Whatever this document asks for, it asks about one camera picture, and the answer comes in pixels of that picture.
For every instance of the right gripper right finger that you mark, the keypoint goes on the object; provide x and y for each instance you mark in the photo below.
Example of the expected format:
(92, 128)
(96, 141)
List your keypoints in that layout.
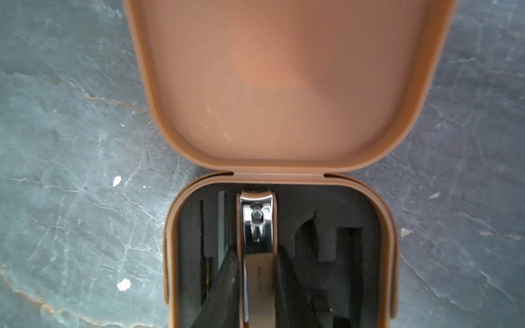
(293, 308)

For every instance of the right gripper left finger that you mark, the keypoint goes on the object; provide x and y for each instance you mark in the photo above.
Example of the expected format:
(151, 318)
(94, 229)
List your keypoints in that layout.
(221, 308)

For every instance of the brown nail clipper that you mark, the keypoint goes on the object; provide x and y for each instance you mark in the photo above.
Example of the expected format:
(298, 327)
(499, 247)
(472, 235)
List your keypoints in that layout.
(256, 250)

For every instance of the brown case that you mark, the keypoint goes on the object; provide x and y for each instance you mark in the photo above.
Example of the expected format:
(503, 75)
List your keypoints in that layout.
(288, 97)

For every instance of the nail file in case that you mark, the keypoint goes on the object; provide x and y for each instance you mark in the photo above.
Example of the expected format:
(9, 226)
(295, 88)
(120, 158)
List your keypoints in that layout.
(221, 237)

